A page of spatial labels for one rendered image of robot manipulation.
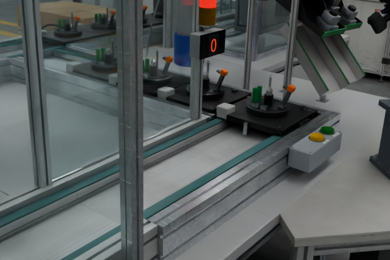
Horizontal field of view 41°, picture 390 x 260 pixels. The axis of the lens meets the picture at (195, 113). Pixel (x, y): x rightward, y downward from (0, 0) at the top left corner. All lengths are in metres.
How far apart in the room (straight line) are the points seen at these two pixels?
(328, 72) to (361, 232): 0.77
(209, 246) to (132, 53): 0.55
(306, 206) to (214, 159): 0.28
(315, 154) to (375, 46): 4.30
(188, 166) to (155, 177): 0.11
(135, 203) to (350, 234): 0.59
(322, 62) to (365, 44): 3.81
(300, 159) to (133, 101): 0.73
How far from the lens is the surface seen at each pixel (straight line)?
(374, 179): 1.61
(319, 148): 1.50
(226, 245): 1.22
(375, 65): 5.77
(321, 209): 1.40
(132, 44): 0.83
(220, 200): 1.25
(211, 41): 1.53
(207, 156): 1.49
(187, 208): 1.15
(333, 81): 1.94
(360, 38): 5.76
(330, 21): 1.82
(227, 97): 1.82
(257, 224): 1.30
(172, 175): 1.38
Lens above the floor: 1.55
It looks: 21 degrees down
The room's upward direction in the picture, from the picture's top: 2 degrees clockwise
